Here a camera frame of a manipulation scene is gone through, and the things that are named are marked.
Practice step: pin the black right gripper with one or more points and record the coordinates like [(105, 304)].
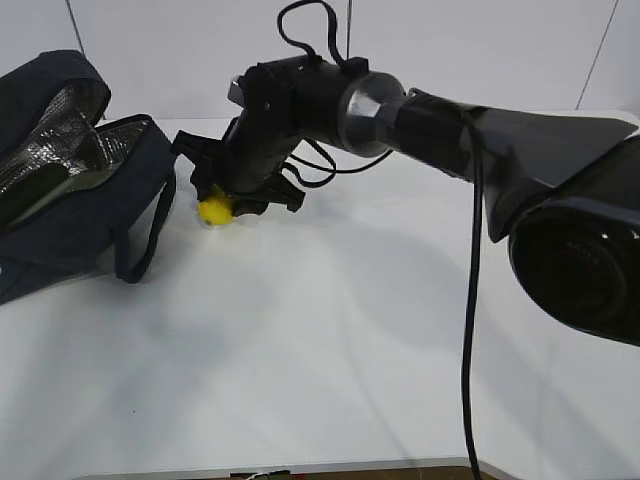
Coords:
[(246, 164)]

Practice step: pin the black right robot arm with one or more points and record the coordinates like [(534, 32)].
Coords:
[(562, 191)]

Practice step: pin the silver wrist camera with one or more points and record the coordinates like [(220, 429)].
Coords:
[(236, 92)]

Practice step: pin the yellow lemon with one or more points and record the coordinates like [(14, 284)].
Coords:
[(216, 211)]

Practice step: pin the dark navy lunch bag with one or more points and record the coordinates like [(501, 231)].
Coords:
[(72, 186)]

